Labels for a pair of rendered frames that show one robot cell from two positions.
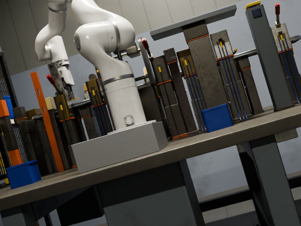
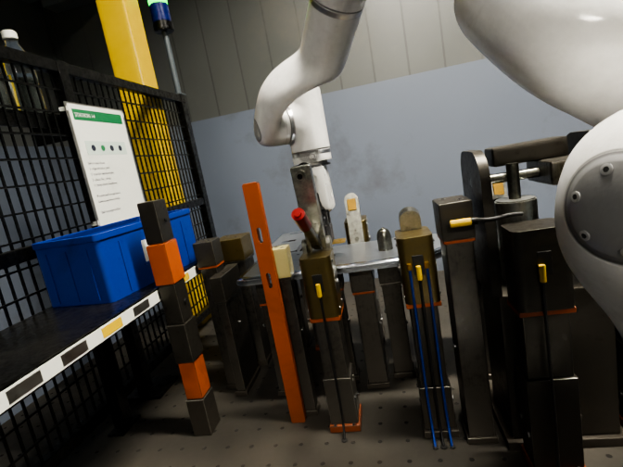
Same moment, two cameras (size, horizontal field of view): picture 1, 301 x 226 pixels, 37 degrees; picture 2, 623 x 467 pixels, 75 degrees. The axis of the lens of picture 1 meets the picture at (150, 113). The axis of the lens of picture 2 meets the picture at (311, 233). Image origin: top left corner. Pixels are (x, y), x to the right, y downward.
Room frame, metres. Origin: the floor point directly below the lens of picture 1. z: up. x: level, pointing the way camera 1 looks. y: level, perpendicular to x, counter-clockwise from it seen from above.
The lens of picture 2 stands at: (1.41, 0.34, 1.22)
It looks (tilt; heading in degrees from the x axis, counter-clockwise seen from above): 10 degrees down; 4
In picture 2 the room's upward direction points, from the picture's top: 10 degrees counter-clockwise
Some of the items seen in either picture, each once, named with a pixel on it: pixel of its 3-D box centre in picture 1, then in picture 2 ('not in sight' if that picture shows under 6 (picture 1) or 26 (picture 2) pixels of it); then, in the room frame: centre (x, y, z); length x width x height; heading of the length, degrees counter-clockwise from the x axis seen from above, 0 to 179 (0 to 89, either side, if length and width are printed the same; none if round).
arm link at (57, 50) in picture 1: (56, 49); (303, 119); (2.31, 0.38, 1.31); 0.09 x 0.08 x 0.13; 117
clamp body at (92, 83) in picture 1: (102, 119); (427, 336); (2.08, 0.22, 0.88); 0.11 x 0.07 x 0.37; 174
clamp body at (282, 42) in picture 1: (288, 64); not in sight; (2.01, -0.66, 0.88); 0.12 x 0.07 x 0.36; 174
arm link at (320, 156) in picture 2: (61, 64); (311, 157); (2.31, 0.37, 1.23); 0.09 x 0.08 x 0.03; 174
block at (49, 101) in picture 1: (57, 133); (296, 332); (2.19, 0.47, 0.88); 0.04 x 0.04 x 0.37; 84
